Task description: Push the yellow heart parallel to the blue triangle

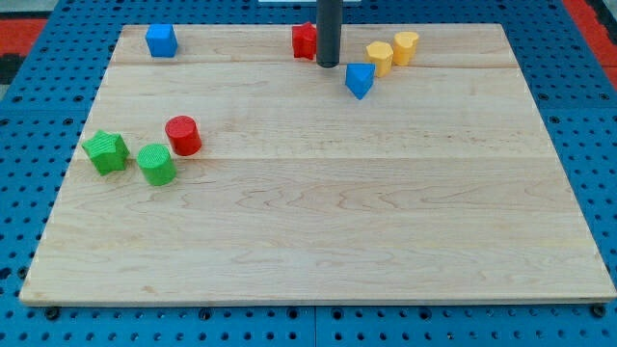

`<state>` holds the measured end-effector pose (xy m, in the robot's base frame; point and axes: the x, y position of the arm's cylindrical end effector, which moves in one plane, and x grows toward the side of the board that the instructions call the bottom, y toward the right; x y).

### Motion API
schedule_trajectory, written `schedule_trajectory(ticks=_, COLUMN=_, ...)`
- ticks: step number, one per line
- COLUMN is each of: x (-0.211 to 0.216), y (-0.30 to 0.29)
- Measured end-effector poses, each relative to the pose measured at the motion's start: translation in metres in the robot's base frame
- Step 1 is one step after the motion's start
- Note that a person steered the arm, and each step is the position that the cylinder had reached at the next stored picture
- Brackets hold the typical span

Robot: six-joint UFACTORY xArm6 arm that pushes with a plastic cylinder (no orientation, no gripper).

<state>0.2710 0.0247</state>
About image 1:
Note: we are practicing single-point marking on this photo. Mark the blue triangle block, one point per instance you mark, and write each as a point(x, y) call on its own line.
point(359, 78)

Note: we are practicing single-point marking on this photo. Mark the blue cube block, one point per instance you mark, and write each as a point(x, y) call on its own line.
point(161, 40)

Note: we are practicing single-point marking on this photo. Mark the green star block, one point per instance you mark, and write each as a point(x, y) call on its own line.
point(107, 152)

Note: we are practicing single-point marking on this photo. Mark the green cylinder block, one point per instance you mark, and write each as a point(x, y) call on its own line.
point(156, 164)

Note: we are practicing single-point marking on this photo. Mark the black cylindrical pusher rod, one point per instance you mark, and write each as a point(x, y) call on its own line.
point(328, 25)

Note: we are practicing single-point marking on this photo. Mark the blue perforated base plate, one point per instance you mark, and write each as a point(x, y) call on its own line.
point(44, 109)

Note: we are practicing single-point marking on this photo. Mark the yellow hexagon block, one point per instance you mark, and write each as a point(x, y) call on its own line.
point(380, 54)

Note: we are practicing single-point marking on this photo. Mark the red cylinder block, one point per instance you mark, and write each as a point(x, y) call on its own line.
point(183, 135)

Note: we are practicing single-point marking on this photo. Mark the red star block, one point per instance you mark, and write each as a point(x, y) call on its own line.
point(304, 40)

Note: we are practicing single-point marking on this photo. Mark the wooden board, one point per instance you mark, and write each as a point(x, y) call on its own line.
point(440, 187)

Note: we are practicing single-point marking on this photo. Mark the yellow heart block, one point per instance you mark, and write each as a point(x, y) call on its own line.
point(404, 47)

